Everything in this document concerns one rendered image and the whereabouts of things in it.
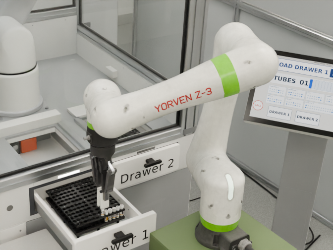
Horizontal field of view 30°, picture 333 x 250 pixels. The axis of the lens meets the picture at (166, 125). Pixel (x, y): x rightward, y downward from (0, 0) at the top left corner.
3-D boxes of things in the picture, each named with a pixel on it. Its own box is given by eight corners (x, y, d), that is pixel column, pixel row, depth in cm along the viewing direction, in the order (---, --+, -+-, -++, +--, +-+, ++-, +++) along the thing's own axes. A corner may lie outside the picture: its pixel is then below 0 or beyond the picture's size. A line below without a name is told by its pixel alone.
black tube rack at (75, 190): (124, 224, 204) (125, 209, 201) (77, 242, 195) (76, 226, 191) (91, 190, 219) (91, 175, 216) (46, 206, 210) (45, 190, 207)
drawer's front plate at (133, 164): (178, 168, 238) (180, 144, 233) (114, 190, 223) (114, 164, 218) (176, 166, 240) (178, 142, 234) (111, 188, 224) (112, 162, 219)
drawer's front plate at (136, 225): (155, 239, 201) (156, 212, 195) (75, 272, 186) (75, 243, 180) (151, 236, 202) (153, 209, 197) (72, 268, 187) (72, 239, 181)
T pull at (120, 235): (134, 237, 189) (134, 233, 188) (112, 245, 185) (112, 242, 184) (127, 230, 191) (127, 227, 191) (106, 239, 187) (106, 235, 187)
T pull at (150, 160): (162, 162, 226) (162, 159, 226) (145, 168, 223) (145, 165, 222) (156, 158, 229) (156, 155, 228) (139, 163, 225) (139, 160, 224)
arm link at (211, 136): (212, 165, 213) (251, 18, 190) (229, 192, 200) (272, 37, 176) (177, 164, 209) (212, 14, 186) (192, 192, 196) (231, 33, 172)
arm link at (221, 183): (228, 200, 204) (234, 151, 195) (246, 229, 191) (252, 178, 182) (191, 205, 201) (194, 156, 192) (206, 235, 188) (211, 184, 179)
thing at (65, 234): (147, 234, 200) (148, 219, 197) (77, 262, 187) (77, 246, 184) (88, 174, 228) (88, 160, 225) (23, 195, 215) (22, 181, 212)
